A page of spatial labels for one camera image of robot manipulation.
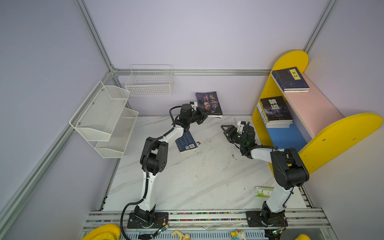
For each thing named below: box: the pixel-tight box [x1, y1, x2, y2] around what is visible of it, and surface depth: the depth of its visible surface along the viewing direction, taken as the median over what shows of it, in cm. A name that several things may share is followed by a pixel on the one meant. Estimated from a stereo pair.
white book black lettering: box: [257, 96, 293, 128], surface depth 97 cm
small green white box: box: [254, 186, 275, 198], surface depth 81 cm
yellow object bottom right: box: [294, 234, 312, 240], surface depth 68 cm
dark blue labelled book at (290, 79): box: [271, 66, 310, 91], surface depth 82 cm
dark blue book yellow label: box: [282, 90, 309, 93], surface depth 78 cm
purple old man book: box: [195, 91, 223, 119], surface depth 98 cm
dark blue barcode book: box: [175, 130, 198, 153], surface depth 104 cm
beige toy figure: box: [171, 230, 191, 240], surface depth 70 cm
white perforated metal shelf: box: [69, 80, 131, 142], surface depth 73 cm
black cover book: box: [259, 96, 294, 125], surface depth 97 cm
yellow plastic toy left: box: [81, 224, 121, 240], surface depth 69 cm
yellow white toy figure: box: [230, 229, 246, 240], surface depth 69 cm
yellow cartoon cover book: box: [265, 123, 291, 128], surface depth 95 cm
